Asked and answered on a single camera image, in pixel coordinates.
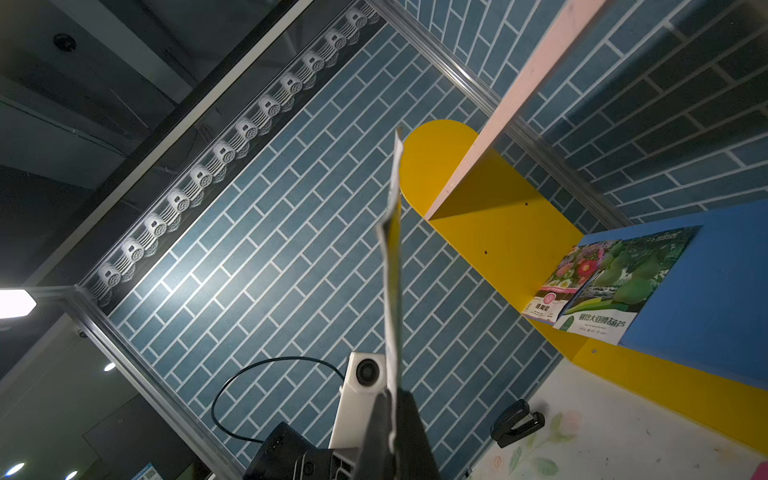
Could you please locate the yellow wooden shelf unit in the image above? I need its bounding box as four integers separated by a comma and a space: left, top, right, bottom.
431, 1, 767, 451

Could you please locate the white back-side seed bag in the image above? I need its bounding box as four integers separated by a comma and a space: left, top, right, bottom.
376, 127, 404, 455

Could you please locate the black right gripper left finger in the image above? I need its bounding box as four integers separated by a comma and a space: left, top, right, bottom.
353, 390, 395, 480

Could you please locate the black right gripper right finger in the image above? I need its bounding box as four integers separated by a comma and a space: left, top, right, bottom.
393, 389, 440, 479

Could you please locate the candy chrysanthemum seed bag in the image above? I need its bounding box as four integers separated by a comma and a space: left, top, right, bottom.
522, 240, 618, 325

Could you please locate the floral table mat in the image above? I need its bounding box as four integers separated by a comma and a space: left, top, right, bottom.
469, 360, 767, 479

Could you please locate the green gourd seed bag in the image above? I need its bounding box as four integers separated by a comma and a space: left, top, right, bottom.
553, 226, 700, 345

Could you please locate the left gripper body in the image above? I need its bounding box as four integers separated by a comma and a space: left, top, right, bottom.
243, 422, 359, 480

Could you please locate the small black box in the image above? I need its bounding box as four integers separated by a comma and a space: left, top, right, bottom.
490, 399, 546, 448

